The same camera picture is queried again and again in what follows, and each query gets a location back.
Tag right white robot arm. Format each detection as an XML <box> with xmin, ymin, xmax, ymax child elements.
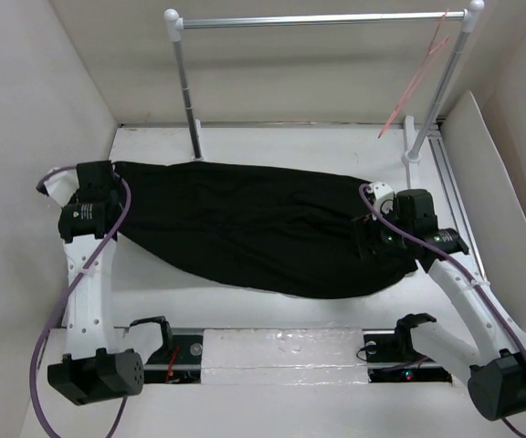
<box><xmin>357</xmin><ymin>182</ymin><xmax>526</xmax><ymax>422</ymax></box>

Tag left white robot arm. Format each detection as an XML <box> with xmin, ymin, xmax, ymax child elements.
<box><xmin>38</xmin><ymin>161</ymin><xmax>174</xmax><ymax>406</ymax></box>

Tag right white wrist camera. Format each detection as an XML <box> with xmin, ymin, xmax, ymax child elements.
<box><xmin>366</xmin><ymin>182</ymin><xmax>395</xmax><ymax>215</ymax></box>

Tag white foam block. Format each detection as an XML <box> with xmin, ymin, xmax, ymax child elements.
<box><xmin>201</xmin><ymin>328</ymin><xmax>368</xmax><ymax>386</ymax></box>

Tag white and silver clothes rack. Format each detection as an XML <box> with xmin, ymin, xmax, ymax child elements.
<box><xmin>156</xmin><ymin>1</ymin><xmax>489</xmax><ymax>188</ymax></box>

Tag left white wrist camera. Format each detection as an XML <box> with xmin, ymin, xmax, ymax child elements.
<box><xmin>37</xmin><ymin>166</ymin><xmax>79</xmax><ymax>207</ymax></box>

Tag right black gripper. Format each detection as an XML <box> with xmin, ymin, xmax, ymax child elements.
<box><xmin>345</xmin><ymin>199</ymin><xmax>413</xmax><ymax>260</ymax></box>

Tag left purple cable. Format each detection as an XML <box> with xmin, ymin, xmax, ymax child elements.
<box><xmin>29</xmin><ymin>166</ymin><xmax>132</xmax><ymax>438</ymax></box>

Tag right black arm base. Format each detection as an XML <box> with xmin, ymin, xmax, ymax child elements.
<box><xmin>356</xmin><ymin>329</ymin><xmax>453</xmax><ymax>384</ymax></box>

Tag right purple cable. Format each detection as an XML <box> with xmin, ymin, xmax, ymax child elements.
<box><xmin>358</xmin><ymin>182</ymin><xmax>526</xmax><ymax>438</ymax></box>

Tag pink wire hanger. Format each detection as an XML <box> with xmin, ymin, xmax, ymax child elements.
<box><xmin>377</xmin><ymin>10</ymin><xmax>449</xmax><ymax>139</ymax></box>

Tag orange zip tie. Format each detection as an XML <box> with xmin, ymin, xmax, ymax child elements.
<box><xmin>165</xmin><ymin>346</ymin><xmax>181</xmax><ymax>384</ymax></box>

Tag black trousers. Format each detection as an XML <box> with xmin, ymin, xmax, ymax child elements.
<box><xmin>114</xmin><ymin>162</ymin><xmax>416</xmax><ymax>299</ymax></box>

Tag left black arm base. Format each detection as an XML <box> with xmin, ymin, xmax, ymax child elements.
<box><xmin>115</xmin><ymin>331</ymin><xmax>205</xmax><ymax>384</ymax></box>

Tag purple cable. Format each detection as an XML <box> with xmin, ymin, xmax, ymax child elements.
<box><xmin>358</xmin><ymin>182</ymin><xmax>526</xmax><ymax>438</ymax></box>
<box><xmin>29</xmin><ymin>166</ymin><xmax>132</xmax><ymax>438</ymax></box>

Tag aluminium rail right side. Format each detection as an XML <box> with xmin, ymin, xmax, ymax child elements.
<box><xmin>428</xmin><ymin>123</ymin><xmax>487</xmax><ymax>279</ymax></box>

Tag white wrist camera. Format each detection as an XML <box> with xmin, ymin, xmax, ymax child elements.
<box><xmin>366</xmin><ymin>182</ymin><xmax>395</xmax><ymax>215</ymax></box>
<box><xmin>37</xmin><ymin>166</ymin><xmax>79</xmax><ymax>207</ymax></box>

